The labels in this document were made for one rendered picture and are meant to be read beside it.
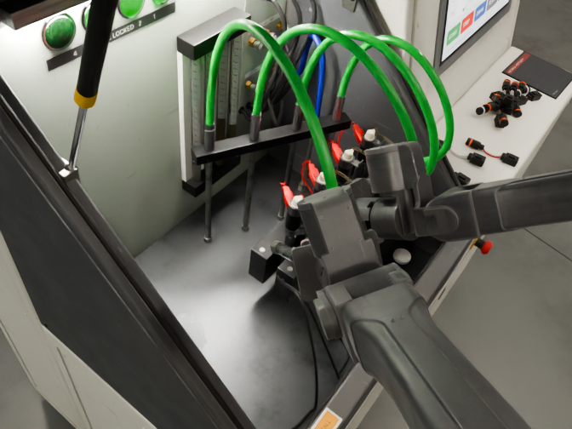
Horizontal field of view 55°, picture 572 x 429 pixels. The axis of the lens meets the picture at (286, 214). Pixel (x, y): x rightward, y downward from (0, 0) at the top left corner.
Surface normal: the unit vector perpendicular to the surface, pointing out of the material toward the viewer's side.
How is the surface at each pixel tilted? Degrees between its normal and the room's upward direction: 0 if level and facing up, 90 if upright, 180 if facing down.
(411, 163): 67
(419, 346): 41
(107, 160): 90
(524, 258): 0
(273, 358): 0
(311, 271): 49
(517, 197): 58
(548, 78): 0
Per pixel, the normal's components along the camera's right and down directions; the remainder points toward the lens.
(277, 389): 0.11, -0.65
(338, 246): 0.07, 0.05
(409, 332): -0.31, -0.91
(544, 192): -0.55, 0.16
